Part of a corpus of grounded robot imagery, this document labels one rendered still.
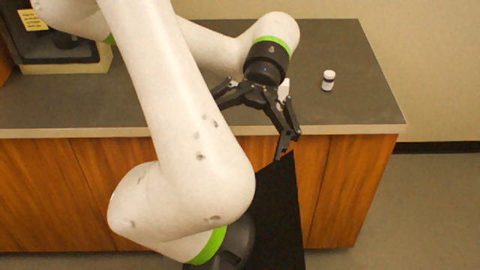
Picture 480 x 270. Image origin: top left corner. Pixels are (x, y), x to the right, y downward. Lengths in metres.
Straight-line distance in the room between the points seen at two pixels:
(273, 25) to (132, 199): 0.49
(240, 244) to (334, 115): 0.72
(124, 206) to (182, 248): 0.13
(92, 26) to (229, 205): 0.43
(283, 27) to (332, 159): 0.70
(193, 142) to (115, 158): 0.96
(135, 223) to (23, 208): 1.26
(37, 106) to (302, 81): 0.93
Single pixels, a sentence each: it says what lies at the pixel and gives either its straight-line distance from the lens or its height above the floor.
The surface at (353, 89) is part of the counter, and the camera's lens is 1.47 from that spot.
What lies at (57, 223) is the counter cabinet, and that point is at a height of 0.35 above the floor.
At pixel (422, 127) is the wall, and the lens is 2.55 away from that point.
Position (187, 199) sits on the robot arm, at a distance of 0.54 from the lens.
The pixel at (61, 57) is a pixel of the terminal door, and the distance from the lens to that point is 1.57.
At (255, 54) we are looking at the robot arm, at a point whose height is 1.37.
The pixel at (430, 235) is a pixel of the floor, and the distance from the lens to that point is 2.34.
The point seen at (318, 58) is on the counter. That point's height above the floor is 0.94.
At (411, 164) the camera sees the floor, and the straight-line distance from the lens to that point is 2.62.
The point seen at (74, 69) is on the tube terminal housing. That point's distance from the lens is 1.60.
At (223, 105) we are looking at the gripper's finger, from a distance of 0.75.
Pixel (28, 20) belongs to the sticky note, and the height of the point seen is 1.17.
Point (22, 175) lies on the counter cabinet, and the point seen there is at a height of 0.67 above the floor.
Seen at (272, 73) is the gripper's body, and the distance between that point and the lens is 0.80.
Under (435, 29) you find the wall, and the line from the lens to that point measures 2.13.
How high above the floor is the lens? 1.82
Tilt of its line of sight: 45 degrees down
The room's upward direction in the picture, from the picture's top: straight up
